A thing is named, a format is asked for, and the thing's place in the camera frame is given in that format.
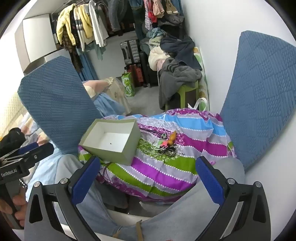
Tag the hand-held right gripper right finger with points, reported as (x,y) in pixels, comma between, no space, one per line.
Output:
(209,180)

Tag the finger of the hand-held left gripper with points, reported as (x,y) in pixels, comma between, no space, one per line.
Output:
(40,151)
(29,148)

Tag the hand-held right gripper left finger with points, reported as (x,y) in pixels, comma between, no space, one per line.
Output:
(84,183)

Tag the black patterned bangle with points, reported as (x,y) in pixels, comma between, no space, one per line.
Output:
(171,151)

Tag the grey-green cardboard box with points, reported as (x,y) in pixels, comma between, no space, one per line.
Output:
(129,149)

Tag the pink charm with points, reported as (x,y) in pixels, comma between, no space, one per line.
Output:
(165,144)

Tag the orange gourd pendant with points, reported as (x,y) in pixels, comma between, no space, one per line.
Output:
(172,137)

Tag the person's left hand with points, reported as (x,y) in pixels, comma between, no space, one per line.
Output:
(19,201)

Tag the pastel checked bedding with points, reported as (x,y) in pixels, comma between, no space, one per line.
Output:
(32,129)

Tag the black cloth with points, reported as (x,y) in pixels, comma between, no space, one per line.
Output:
(11,138)

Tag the person's left leg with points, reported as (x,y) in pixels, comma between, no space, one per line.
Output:
(99,208)

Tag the person's leg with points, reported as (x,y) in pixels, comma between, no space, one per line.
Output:
(99,208)
(185,208)

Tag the person's right leg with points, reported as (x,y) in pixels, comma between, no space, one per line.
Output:
(185,208)

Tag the colourful striped blanket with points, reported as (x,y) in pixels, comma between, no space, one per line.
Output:
(161,171)

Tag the blue quilted cushion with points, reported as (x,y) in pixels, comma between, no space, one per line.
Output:
(57,104)
(261,92)

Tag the silver bangle with green charm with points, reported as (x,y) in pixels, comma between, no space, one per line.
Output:
(158,143)

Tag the light blue cloth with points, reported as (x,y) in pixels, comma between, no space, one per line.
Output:
(106,105)

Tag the pink pillow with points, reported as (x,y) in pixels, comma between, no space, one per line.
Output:
(97,85)

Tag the floral folded mat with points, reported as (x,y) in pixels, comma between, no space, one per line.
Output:
(204,92)

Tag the green plastic stool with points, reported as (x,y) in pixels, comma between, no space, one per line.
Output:
(182,93)

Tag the cream floral cloth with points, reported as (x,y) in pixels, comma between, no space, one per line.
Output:
(118,97)

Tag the teal hanging cloth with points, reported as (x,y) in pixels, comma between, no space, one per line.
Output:
(89,67)

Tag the green shopping bag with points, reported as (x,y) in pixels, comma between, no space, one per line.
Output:
(128,84)

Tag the white cabinet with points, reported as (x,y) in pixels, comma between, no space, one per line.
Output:
(37,39)

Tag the grey fleece cloth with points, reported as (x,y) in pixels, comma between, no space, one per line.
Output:
(175,74)

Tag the red suitcase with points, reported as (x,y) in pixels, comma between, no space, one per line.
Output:
(135,74)

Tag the row of hanging clothes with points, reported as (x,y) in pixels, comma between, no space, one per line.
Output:
(69,20)

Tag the grey and black suitcase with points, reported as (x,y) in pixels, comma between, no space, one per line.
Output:
(129,51)

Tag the cream fleece blanket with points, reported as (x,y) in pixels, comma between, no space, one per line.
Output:
(155,56)

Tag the dark navy hoodie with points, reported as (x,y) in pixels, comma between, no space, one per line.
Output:
(178,46)

